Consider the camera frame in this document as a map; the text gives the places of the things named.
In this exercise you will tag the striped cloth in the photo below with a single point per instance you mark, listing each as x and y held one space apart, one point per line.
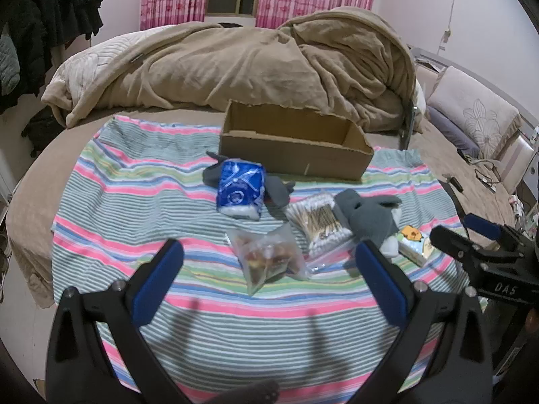
168 202

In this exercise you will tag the grey quilted garment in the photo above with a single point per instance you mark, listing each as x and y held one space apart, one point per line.
7 65

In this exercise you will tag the grey sock with dotted sole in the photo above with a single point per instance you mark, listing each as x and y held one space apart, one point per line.
278 191

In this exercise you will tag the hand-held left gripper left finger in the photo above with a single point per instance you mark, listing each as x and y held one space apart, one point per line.
158 277

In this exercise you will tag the black hanging clothes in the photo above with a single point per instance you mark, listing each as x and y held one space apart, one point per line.
54 4

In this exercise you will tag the white pillow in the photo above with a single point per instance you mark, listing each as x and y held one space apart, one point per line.
420 96
88 71

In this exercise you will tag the blue tissue pack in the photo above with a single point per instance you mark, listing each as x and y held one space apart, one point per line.
240 185

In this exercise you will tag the black bag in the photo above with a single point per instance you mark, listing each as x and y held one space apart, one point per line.
42 130

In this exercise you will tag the beige fleece blanket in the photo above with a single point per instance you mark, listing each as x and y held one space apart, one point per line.
252 63

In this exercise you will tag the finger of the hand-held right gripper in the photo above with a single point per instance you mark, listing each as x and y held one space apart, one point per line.
452 244
484 226

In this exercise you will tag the beige flower pillow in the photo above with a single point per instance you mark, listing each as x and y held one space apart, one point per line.
476 109

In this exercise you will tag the grey sock with white cuff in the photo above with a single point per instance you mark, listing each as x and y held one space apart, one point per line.
370 219

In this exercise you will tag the yellow cartoon tissue pack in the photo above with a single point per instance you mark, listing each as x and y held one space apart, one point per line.
414 242

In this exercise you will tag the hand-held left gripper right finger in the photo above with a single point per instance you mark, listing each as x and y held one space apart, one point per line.
381 282

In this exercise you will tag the cotton swab pack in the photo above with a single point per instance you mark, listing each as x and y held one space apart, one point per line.
320 219

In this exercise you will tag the purple grey pillow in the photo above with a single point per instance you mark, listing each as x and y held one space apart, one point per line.
450 132

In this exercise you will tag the clear snack bag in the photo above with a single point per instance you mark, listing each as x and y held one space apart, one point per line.
265 256

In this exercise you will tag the cardboard box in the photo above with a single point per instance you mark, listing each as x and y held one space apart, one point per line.
286 153

